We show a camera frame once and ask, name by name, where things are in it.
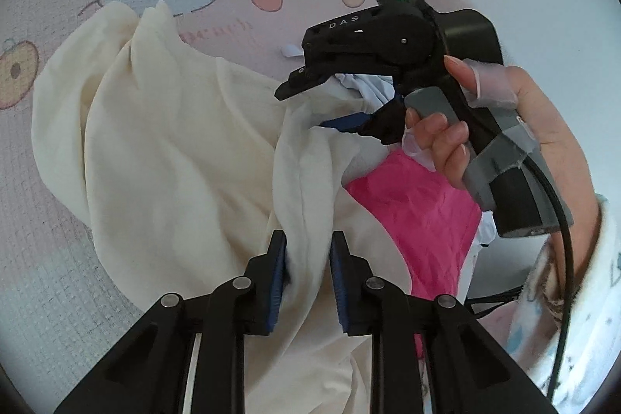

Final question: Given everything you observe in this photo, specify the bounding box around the person's right hand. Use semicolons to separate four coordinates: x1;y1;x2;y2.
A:
402;55;585;191

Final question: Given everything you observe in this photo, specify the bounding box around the person's right forearm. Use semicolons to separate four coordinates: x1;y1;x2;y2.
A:
505;137;621;414

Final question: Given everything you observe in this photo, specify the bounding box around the cream and pink shirt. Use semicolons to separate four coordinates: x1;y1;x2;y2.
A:
31;1;486;414

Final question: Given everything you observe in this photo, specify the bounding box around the pink printed blanket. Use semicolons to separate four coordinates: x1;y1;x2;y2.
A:
0;0;621;414

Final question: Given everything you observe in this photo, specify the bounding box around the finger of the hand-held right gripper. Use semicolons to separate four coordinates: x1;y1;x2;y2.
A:
319;98;409;146
274;61;341;101

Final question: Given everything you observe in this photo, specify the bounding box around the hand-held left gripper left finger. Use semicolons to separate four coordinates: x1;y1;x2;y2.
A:
52;230;288;414

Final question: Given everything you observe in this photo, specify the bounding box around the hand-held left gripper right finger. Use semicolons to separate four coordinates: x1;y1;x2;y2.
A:
330;230;560;414

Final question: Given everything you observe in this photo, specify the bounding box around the black cable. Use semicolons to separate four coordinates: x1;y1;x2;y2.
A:
466;154;578;402

